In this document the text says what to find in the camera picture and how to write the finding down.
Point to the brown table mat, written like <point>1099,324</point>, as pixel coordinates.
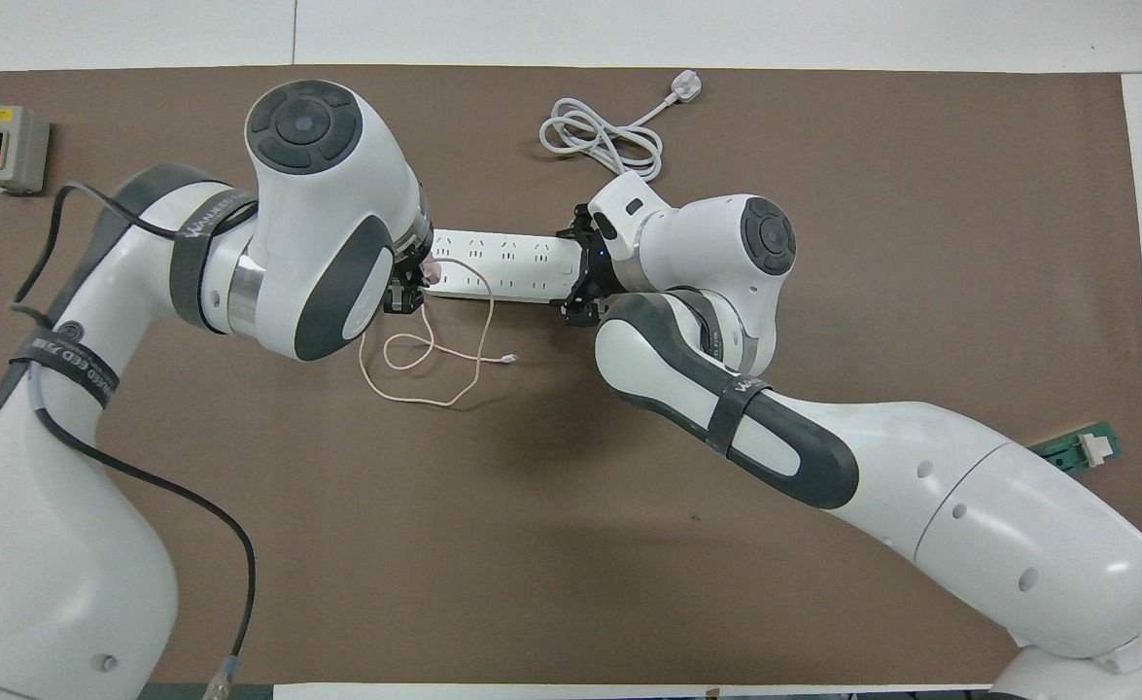
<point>532,544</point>

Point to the white power strip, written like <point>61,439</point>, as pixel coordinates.
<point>512,262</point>

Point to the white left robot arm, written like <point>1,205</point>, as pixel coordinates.
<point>318,194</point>

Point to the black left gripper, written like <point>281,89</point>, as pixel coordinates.
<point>396,292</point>

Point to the green knife switch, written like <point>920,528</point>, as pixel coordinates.
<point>1081,449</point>

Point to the grey on-off switch box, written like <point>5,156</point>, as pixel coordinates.
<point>7,148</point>

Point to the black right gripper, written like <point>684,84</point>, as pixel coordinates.
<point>595,262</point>

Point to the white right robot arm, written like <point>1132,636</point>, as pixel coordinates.
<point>920,486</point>

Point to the pink charger adapter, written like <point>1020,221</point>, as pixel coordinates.
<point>432,268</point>

